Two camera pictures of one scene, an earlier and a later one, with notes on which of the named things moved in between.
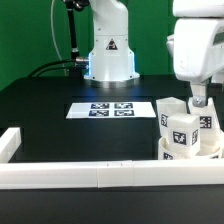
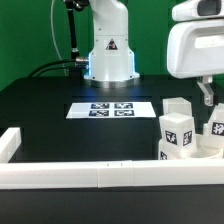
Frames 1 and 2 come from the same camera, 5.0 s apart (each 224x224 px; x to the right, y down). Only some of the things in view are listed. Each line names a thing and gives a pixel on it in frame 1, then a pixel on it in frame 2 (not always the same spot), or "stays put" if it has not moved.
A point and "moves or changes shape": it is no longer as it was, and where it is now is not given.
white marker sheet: (86, 110) stays put
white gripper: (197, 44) stays put
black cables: (52, 69) stays put
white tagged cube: (210, 133) moves or changes shape
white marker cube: (184, 133) moves or changes shape
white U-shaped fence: (102, 173) stays put
